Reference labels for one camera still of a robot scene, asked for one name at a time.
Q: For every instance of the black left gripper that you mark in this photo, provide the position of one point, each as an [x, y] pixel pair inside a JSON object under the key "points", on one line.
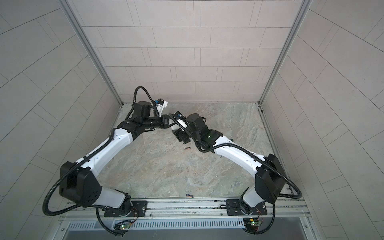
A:
{"points": [[163, 121]]}

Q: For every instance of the black remote control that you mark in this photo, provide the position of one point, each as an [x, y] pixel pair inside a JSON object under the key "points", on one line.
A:
{"points": [[181, 136]]}

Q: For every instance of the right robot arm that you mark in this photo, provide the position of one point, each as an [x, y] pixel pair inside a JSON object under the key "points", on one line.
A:
{"points": [[266, 170]]}

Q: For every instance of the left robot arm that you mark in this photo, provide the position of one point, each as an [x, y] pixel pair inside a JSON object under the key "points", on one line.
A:
{"points": [[78, 181]]}

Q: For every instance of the right circuit board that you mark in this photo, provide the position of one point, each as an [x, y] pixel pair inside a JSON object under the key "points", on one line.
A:
{"points": [[252, 225]]}

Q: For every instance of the circuit board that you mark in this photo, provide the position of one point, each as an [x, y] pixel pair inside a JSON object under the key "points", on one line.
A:
{"points": [[123, 226], [252, 225]]}

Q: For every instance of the left circuit board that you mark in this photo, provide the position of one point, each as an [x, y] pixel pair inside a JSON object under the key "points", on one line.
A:
{"points": [[123, 226]]}

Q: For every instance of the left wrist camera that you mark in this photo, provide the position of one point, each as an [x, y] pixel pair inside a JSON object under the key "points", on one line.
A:
{"points": [[160, 106]]}

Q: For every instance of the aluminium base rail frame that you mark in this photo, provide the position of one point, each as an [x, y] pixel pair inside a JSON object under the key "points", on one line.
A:
{"points": [[202, 212]]}

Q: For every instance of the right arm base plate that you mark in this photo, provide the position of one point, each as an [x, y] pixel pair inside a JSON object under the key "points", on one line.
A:
{"points": [[235, 207]]}

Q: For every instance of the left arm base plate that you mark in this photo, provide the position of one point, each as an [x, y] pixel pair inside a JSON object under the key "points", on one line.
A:
{"points": [[131, 209]]}

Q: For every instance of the aluminium corner post left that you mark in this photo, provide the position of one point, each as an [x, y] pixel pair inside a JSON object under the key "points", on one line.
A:
{"points": [[69, 13]]}

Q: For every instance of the aluminium corner post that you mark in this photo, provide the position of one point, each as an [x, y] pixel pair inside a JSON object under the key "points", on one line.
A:
{"points": [[304, 7], [69, 13]]}

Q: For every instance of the aluminium corner post right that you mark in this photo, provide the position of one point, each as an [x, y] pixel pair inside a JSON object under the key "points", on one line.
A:
{"points": [[304, 7]]}

